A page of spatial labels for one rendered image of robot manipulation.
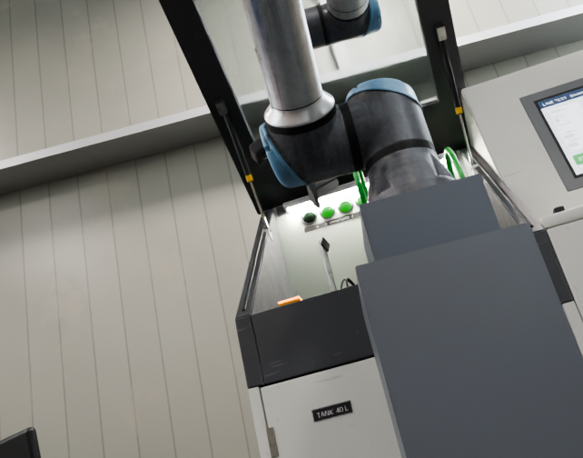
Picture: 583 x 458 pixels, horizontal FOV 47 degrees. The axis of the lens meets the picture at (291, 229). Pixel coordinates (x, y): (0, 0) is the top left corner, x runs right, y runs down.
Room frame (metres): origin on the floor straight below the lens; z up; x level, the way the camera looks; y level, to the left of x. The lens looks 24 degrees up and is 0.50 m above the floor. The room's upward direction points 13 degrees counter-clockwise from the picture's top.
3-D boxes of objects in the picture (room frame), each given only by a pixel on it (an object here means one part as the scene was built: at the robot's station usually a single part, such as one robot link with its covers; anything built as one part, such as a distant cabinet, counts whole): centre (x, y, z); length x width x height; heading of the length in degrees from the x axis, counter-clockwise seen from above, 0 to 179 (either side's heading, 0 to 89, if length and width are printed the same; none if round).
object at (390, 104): (0.97, -0.19, 1.07); 0.13 x 0.12 x 0.14; 87
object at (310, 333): (1.42, -0.18, 0.87); 0.62 x 0.04 x 0.16; 81
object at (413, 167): (0.97, -0.20, 0.95); 0.15 x 0.15 x 0.10
